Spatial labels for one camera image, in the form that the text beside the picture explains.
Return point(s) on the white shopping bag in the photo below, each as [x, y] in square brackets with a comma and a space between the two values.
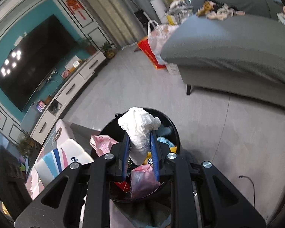
[159, 38]

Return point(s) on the large pink plastic bag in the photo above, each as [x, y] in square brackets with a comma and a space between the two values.
[102, 143]

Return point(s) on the blue face mask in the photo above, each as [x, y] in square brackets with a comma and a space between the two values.
[165, 140]

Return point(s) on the white striped paper cup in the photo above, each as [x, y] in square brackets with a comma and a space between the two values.
[59, 156]

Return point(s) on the pile of patterned cloth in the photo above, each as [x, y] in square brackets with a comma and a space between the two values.
[218, 10]

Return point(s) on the pink grey striped tablecloth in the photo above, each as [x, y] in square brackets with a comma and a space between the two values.
[61, 130]

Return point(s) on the yellow snack bag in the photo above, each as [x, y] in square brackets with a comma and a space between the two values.
[149, 159]

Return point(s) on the small potted plant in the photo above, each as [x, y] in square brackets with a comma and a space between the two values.
[108, 49]

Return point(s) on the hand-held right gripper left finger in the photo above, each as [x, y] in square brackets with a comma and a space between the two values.
[125, 156]

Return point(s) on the bushy potted plants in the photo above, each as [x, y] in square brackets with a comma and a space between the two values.
[28, 147]

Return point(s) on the upright vacuum cleaner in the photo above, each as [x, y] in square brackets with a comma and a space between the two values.
[140, 14]

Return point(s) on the small pink plastic bag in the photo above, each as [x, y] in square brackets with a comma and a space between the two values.
[142, 180]

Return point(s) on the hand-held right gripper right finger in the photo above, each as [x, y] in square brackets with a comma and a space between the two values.
[154, 156]

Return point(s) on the orange paper bag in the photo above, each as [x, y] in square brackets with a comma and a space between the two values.
[149, 52]

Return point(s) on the white television cabinet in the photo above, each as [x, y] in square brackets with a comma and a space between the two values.
[68, 87]

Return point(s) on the white plastic bag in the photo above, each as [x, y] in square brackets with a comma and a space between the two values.
[137, 128]

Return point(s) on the grey curtain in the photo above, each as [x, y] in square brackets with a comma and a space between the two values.
[133, 4]

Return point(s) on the white yellow card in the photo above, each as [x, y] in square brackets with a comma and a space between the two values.
[72, 64]

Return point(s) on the black trash bin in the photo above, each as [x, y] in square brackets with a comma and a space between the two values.
[167, 123]

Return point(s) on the black television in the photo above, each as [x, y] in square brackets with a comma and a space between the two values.
[38, 64]

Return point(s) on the grey sofa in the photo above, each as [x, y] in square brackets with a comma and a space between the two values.
[228, 52]

